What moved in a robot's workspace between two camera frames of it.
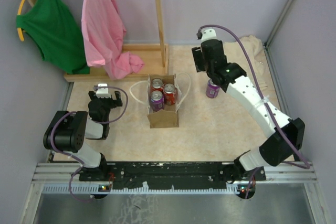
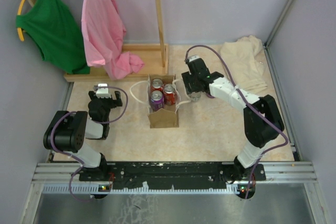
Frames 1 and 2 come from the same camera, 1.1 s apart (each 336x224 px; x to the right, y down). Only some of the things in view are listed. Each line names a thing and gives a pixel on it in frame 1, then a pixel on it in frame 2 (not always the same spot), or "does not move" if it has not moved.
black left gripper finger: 92,95 does not move
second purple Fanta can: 157,100 does not move
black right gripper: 198,56 → 187,78
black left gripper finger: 117,102 does not move
